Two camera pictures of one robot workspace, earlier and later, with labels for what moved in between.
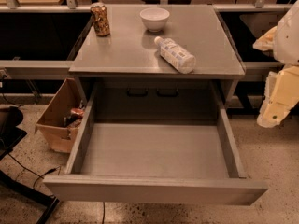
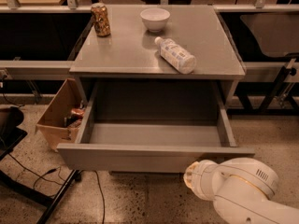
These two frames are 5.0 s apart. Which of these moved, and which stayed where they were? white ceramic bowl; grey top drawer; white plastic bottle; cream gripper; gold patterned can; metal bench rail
Moved: cream gripper; grey top drawer
Stayed: metal bench rail; gold patterned can; white plastic bottle; white ceramic bowl
